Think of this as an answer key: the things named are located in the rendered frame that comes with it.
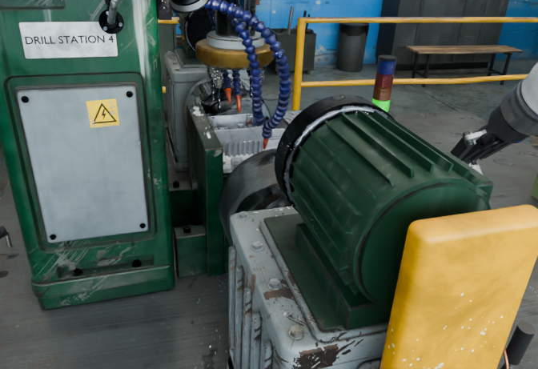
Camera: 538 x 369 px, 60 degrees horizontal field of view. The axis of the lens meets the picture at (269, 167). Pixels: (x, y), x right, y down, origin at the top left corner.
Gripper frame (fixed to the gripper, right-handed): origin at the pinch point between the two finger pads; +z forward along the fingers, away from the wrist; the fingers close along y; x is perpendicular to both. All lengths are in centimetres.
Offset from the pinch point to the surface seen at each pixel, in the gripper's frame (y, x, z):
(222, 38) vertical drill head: 46, -34, 0
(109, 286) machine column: 74, 9, 30
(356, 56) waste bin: -221, -308, 371
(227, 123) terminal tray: 42, -27, 23
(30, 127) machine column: 84, -16, 0
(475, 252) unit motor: 39, 26, -46
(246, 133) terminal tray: 39.8, -19.8, 16.5
